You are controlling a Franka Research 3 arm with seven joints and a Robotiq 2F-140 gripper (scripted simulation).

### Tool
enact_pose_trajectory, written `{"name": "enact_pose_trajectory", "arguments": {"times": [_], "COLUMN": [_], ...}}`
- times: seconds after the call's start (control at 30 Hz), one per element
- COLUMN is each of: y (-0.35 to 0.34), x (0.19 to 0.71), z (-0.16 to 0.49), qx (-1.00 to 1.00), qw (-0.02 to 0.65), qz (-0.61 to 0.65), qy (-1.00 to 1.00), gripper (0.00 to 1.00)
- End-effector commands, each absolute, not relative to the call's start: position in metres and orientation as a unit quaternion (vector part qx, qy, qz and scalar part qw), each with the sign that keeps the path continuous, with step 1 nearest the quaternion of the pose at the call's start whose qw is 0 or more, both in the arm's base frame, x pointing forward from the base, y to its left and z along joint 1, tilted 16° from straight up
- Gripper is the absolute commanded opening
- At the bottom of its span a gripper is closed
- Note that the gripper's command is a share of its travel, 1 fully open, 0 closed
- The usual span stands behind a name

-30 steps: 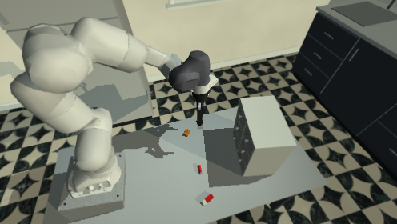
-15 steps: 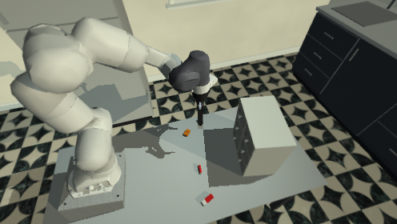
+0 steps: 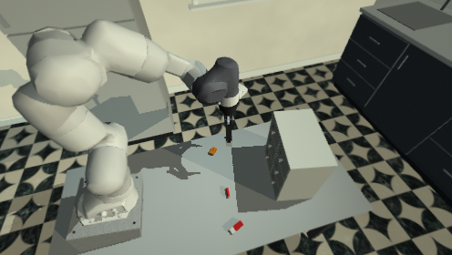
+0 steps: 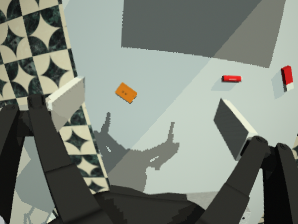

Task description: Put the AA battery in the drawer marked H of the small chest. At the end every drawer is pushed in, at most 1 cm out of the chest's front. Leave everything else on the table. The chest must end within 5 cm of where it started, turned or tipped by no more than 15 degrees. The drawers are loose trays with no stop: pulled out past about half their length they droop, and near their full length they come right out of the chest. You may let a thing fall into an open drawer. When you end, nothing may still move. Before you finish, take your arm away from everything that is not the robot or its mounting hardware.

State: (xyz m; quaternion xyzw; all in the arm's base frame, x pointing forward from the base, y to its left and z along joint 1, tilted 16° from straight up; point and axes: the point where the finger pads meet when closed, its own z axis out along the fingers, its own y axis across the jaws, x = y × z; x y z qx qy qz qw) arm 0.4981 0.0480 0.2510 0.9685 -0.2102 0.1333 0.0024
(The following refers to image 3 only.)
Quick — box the small grey chest of drawers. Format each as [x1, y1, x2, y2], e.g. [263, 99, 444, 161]
[272, 108, 338, 201]

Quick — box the grey drawer front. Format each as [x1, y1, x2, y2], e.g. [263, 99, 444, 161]
[277, 140, 290, 179]
[268, 130, 276, 162]
[265, 141, 272, 172]
[271, 166, 280, 198]
[271, 115, 281, 150]
[273, 154, 284, 190]

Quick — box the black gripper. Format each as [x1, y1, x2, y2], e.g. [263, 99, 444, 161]
[219, 104, 237, 147]

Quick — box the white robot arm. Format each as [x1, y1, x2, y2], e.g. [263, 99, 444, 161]
[12, 19, 248, 226]

